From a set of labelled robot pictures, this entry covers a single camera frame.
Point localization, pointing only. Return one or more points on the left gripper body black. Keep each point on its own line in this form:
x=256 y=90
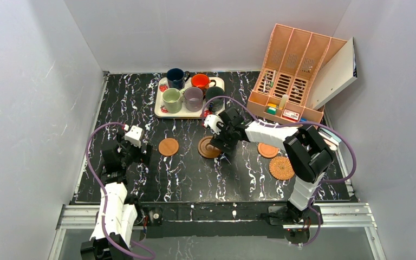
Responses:
x=140 y=152

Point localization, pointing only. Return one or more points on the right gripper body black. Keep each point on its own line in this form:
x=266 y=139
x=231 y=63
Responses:
x=221 y=142

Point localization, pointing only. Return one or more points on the dark ringed wooden coaster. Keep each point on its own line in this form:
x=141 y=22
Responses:
x=207 y=150

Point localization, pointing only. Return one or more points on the light green mug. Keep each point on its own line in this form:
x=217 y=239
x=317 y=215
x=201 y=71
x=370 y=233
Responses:
x=172 y=100

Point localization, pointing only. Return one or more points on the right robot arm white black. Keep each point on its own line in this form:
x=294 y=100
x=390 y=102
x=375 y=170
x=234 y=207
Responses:
x=308 y=153

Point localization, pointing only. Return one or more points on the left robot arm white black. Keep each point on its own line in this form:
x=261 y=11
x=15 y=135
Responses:
x=111 y=238

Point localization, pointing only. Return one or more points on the orange round coaster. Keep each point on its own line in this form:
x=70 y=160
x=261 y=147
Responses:
x=267 y=151

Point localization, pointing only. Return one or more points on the smooth wooden coaster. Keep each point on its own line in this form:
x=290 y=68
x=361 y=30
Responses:
x=168 y=147

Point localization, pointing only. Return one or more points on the woven rattan coaster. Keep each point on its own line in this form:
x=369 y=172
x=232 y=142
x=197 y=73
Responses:
x=281 y=168

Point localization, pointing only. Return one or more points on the dark green mug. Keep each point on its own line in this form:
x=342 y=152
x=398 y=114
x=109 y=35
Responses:
x=214 y=101

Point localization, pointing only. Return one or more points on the green yellow eraser block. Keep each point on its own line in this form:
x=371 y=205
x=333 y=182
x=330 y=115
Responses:
x=271 y=108

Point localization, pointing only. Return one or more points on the lilac mug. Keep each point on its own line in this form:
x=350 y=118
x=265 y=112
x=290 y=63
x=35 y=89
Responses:
x=193 y=97

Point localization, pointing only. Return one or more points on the orange mug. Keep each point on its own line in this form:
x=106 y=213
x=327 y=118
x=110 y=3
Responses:
x=203 y=82

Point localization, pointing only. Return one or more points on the red white small box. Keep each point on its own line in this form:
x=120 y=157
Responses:
x=291 y=115

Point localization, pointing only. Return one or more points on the navy blue mug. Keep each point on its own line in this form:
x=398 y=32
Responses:
x=176 y=78

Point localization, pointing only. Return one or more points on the pink desk file organizer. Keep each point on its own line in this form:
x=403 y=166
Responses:
x=292 y=60

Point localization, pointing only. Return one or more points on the white binder folder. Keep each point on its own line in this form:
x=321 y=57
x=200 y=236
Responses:
x=337 y=71

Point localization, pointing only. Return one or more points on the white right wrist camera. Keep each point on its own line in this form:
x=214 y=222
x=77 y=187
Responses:
x=214 y=123

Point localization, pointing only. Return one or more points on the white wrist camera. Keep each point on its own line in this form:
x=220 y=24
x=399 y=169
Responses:
x=134 y=135
x=214 y=123

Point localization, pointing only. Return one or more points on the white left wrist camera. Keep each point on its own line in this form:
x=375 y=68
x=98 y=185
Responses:
x=134 y=135

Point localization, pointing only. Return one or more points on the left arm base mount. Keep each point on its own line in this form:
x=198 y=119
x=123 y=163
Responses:
x=148 y=216

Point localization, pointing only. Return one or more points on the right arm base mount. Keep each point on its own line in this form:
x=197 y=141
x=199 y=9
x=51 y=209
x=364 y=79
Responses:
x=305 y=225

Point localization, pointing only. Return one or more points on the aluminium front rail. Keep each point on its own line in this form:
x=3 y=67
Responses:
x=241 y=219

